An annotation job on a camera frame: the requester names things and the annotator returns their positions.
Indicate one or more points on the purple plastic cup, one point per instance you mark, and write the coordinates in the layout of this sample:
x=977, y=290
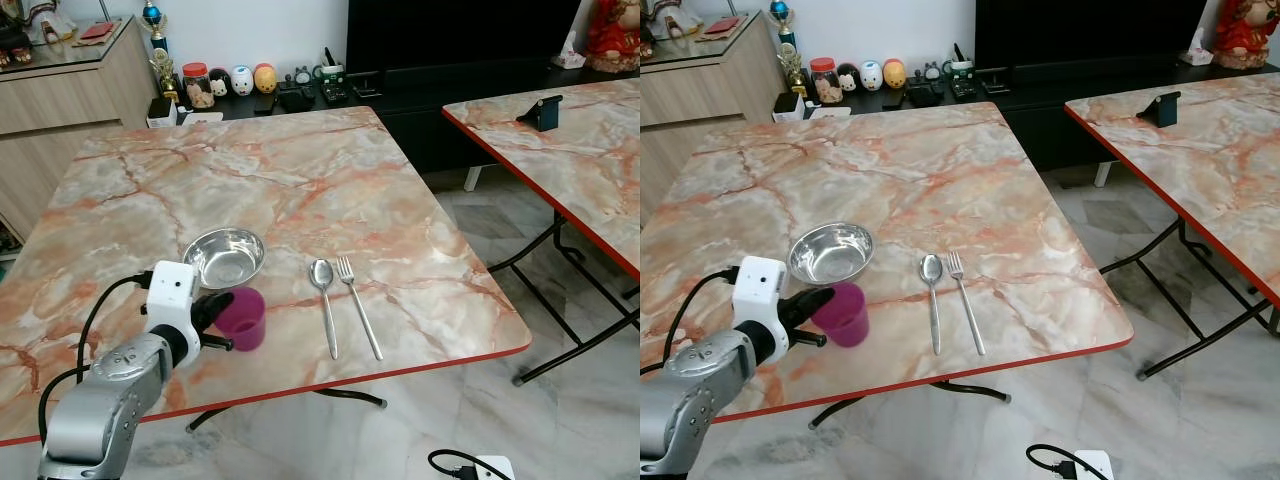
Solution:
x=845, y=318
x=245, y=322

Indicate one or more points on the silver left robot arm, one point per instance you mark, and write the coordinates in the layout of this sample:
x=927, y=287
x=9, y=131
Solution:
x=690, y=395
x=108, y=400

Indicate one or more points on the stainless steel bowl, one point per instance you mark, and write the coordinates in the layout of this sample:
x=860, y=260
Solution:
x=830, y=250
x=225, y=255

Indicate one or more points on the stainless steel spoon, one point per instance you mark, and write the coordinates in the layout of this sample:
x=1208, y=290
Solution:
x=321, y=273
x=931, y=268

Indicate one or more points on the stainless steel fork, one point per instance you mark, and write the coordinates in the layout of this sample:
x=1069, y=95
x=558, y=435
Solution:
x=966, y=305
x=358, y=310

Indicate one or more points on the black folding table legs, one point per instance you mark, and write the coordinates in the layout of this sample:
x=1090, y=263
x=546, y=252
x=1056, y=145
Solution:
x=350, y=396
x=1190, y=300
x=565, y=300
x=975, y=390

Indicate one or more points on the red lid snack jar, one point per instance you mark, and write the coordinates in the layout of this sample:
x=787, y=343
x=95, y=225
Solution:
x=198, y=88
x=826, y=84

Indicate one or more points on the black round mouse figurine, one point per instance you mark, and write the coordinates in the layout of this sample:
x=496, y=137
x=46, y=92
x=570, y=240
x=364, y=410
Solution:
x=848, y=79
x=219, y=84

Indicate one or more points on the white round figurine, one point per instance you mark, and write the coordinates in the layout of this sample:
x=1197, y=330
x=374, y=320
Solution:
x=242, y=81
x=871, y=77

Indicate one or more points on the yellow round figurine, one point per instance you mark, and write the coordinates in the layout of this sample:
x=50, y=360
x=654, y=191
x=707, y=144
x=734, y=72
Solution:
x=265, y=79
x=894, y=74

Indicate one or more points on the light wooden cabinet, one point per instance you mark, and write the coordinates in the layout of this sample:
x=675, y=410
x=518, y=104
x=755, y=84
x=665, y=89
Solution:
x=60, y=110
x=700, y=95

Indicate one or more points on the gold trophy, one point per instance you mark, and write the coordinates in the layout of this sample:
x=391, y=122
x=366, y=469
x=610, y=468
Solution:
x=164, y=70
x=793, y=66

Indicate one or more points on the small grey figurine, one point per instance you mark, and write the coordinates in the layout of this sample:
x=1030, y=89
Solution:
x=931, y=71
x=301, y=76

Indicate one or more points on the green white mug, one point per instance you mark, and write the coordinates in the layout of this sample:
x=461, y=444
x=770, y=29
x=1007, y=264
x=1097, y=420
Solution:
x=330, y=70
x=960, y=66

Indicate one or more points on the black tv console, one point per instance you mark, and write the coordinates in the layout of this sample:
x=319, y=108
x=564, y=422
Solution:
x=420, y=120
x=1030, y=125

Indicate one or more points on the blue trophy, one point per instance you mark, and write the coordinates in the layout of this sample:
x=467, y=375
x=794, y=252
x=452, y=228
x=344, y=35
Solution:
x=153, y=18
x=781, y=15

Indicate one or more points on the red book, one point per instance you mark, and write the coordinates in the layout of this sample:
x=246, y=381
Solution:
x=725, y=26
x=98, y=31

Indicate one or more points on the ornament figurine on cabinet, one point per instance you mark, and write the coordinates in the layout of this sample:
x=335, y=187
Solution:
x=675, y=18
x=50, y=22

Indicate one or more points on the large red figurine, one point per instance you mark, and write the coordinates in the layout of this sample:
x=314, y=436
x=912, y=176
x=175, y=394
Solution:
x=1245, y=32
x=612, y=35

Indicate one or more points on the black television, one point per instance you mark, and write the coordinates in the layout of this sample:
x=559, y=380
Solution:
x=460, y=35
x=1090, y=32

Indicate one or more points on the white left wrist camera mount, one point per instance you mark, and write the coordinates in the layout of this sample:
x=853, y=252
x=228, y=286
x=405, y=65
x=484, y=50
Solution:
x=170, y=292
x=757, y=290

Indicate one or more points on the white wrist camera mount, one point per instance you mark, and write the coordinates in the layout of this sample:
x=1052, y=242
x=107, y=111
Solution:
x=496, y=469
x=757, y=290
x=170, y=292
x=1094, y=466

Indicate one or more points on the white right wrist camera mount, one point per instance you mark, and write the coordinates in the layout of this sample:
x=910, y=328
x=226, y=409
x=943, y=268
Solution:
x=1094, y=466
x=496, y=469

